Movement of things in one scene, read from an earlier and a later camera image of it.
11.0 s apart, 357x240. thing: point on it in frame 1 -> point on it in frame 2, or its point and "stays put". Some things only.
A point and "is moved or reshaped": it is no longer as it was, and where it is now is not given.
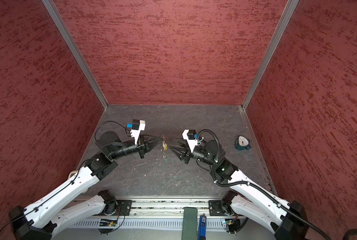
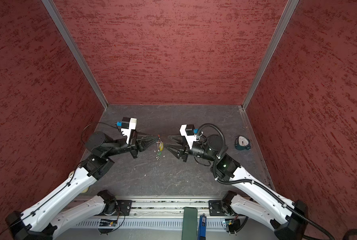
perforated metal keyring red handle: (165, 147) is moved or reshaped
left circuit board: (105, 222) stays put
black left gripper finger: (148, 139) stays put
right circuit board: (232, 225) stays put
